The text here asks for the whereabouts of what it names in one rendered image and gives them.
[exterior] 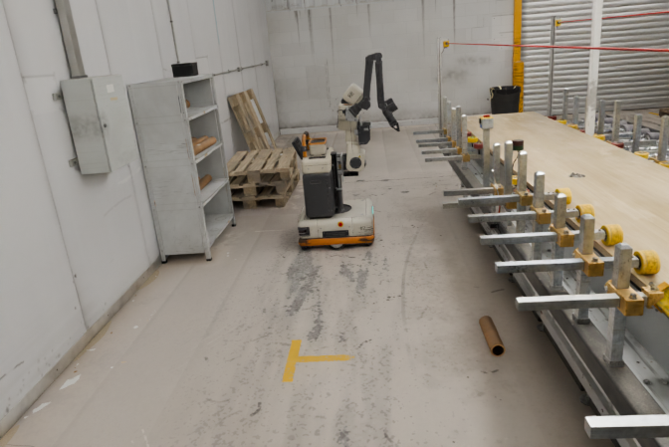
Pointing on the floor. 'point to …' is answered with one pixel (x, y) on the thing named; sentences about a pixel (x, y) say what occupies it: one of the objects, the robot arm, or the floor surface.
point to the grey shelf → (169, 171)
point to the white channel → (595, 38)
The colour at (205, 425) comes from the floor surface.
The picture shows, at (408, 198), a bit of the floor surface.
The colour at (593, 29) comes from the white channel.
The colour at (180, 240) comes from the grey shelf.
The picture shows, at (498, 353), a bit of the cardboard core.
